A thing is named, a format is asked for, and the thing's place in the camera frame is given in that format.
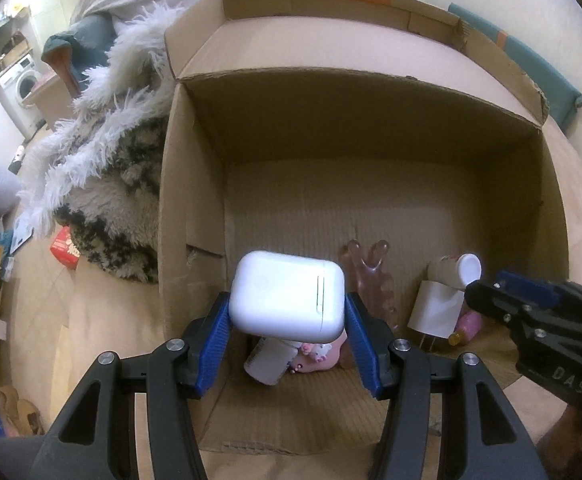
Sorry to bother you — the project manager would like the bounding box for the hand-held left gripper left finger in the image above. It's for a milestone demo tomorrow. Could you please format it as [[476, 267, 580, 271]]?
[[31, 291, 232, 480]]

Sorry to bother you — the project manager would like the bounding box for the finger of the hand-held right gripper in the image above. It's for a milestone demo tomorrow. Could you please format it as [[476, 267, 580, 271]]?
[[464, 270, 562, 332]]

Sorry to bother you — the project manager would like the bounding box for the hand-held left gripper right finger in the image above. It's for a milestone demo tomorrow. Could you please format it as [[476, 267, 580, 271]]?
[[345, 291, 549, 480]]

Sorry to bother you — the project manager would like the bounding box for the pink bottle with yellow cap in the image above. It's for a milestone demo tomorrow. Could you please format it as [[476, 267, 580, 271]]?
[[447, 310, 483, 347]]

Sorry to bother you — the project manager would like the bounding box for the small white bottle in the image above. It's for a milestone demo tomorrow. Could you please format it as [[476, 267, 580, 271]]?
[[427, 252, 483, 291]]

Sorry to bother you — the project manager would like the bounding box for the clear pink massage tool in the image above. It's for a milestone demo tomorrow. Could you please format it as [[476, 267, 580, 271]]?
[[340, 239, 399, 331]]

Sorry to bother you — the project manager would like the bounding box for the white earbuds case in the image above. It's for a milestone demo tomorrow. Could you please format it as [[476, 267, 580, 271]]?
[[228, 250, 348, 343]]

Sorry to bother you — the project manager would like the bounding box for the brown cardboard box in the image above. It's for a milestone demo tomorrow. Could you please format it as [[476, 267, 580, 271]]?
[[157, 0, 572, 456]]

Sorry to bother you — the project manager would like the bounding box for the person's right forearm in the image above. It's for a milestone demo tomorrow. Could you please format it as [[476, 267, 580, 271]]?
[[534, 402, 582, 480]]

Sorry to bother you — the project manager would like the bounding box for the white charger plug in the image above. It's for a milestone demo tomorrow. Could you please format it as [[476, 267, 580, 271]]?
[[407, 280, 464, 352]]

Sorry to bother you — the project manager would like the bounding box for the white round bottle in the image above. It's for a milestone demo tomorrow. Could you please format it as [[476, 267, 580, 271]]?
[[243, 335, 304, 387]]

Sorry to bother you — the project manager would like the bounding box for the red snack packet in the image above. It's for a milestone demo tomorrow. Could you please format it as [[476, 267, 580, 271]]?
[[50, 226, 82, 270]]

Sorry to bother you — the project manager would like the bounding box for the white patterned fluffy blanket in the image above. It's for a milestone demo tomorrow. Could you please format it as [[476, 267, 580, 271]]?
[[18, 2, 182, 283]]

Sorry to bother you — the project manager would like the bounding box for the teal pillow with orange stripe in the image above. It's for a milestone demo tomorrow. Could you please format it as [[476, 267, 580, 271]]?
[[446, 2, 582, 128]]

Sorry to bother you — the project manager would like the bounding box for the beige side table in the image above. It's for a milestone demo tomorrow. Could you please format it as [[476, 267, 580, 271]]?
[[23, 72, 79, 131]]

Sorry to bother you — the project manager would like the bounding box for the white washing machine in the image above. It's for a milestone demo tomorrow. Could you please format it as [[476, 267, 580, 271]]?
[[0, 55, 46, 131]]

